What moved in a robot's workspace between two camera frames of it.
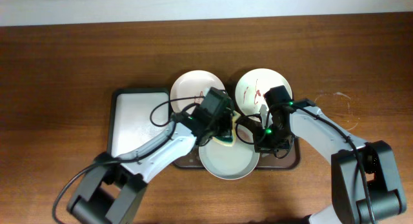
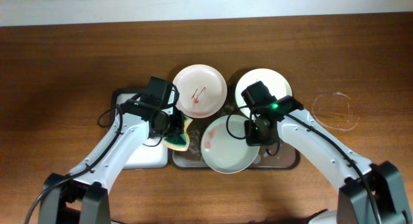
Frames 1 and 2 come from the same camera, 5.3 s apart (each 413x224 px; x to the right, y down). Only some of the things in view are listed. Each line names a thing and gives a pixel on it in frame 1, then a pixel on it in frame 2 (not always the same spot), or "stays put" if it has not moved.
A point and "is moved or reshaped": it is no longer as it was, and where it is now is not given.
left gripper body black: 220,126 -> 173,124
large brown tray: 191,160 stays put
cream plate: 251,88 stays put
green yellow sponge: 230,141 is moved or reshaped
